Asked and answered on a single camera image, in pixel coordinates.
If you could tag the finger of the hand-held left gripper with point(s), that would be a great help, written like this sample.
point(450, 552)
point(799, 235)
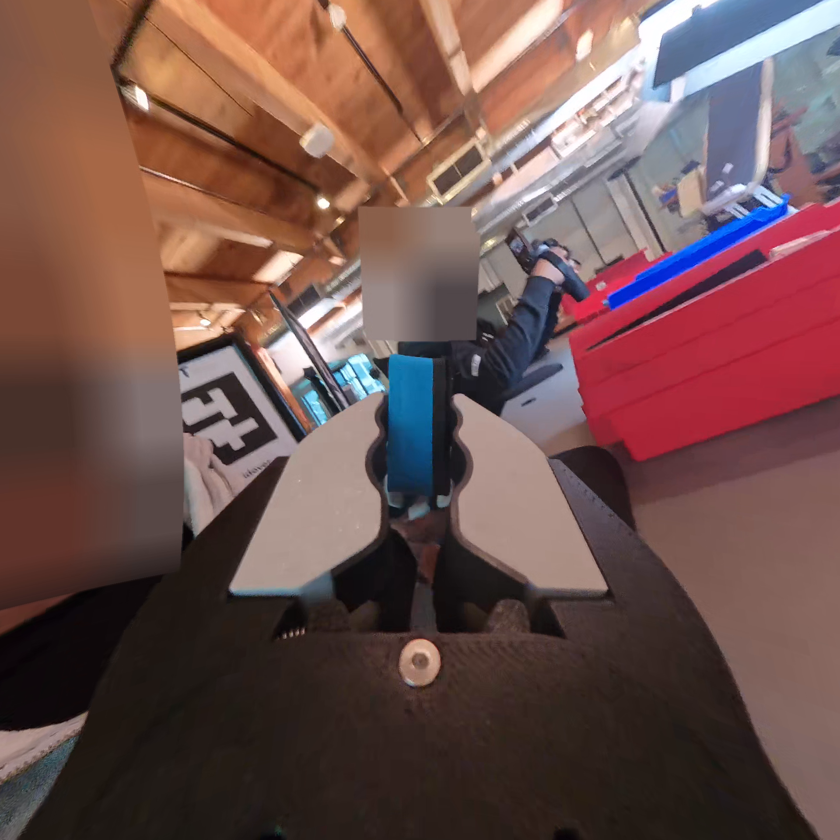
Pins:
point(441, 502)
point(397, 502)

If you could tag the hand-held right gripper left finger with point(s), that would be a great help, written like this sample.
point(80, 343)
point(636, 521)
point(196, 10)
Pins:
point(315, 512)

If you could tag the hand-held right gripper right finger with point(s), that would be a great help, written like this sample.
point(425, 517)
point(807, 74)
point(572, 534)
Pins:
point(518, 512)

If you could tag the blue and black tool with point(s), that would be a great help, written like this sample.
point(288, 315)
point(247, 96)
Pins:
point(410, 426)

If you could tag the large red storage bin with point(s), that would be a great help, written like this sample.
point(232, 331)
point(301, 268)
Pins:
point(709, 354)

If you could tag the person's left hand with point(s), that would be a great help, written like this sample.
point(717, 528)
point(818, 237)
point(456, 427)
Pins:
point(426, 544)

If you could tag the framed marker sign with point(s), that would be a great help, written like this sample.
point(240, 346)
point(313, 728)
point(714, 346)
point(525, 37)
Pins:
point(229, 420)

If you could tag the black flat pad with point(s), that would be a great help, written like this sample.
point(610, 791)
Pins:
point(682, 295)

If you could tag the ceiling air vent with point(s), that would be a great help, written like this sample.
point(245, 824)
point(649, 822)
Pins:
point(458, 169)
point(541, 210)

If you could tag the blue storage bin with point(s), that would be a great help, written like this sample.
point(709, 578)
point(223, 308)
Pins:
point(695, 256)

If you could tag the white ceiling sensor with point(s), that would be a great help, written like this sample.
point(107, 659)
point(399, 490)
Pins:
point(316, 139)

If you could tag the black display board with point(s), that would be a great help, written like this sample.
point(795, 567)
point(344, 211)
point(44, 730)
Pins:
point(735, 131)

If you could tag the overhead light panel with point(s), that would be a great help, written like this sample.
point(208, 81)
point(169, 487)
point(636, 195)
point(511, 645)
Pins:
point(722, 39)

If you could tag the silver air duct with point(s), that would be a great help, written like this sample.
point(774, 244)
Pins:
point(558, 164)

